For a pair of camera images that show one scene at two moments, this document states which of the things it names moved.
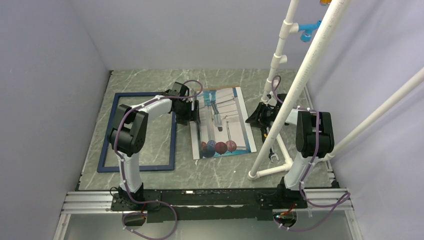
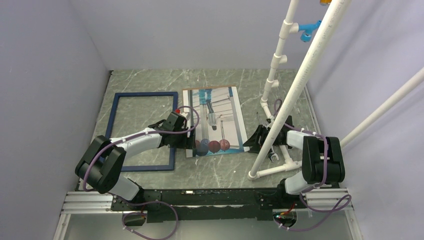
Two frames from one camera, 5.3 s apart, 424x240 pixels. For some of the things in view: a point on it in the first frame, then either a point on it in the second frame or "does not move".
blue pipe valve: (307, 29) does not move
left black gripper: (192, 115) to (188, 142)
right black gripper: (256, 120) to (253, 141)
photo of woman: (224, 129) does not move
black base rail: (211, 205) does not move
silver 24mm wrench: (272, 154) does not move
